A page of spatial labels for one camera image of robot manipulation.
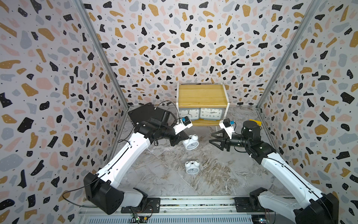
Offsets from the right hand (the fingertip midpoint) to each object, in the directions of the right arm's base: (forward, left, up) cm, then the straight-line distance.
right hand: (211, 139), depth 70 cm
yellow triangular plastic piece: (+36, -44, -30) cm, 64 cm away
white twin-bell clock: (-7, +9, -19) cm, 23 cm away
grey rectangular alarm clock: (+23, -2, -6) cm, 24 cm away
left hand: (+1, +12, 0) cm, 12 cm away
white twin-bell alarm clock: (0, +10, -4) cm, 11 cm away
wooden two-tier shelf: (+26, +3, +6) cm, 27 cm away
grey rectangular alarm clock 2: (+21, +10, -4) cm, 24 cm away
